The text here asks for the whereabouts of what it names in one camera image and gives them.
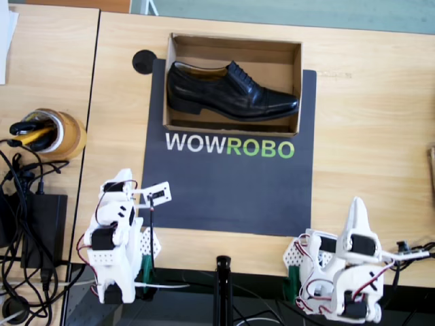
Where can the black camera stand pole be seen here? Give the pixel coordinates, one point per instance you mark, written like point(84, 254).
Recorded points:
point(223, 288)

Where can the white paper stack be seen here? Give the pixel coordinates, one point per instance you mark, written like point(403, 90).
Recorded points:
point(5, 40)

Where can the dark mat with WOWROBO print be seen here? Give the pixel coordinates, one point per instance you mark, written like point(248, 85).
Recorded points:
point(231, 197)

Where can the grey perforated metal panel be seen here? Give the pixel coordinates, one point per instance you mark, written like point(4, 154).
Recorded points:
point(81, 312)

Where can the brown packing tape roll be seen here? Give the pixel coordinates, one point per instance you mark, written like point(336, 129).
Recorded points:
point(71, 136)

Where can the black power adapter brick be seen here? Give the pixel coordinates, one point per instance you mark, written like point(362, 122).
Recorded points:
point(7, 220)
point(47, 220)

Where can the black leather dress shoe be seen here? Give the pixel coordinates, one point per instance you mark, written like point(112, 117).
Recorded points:
point(221, 91)

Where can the white perforated base plate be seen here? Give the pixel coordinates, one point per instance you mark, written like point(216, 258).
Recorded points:
point(154, 244)
point(292, 254)

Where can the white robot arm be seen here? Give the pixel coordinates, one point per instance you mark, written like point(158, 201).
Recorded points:
point(112, 271)
point(357, 275)

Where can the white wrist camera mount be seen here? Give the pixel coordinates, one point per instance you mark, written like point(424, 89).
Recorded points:
point(403, 245)
point(167, 190)

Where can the green table clamp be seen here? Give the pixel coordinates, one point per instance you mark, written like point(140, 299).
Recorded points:
point(147, 271)
point(293, 282)

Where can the open cardboard box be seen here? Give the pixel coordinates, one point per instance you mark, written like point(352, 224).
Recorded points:
point(238, 45)

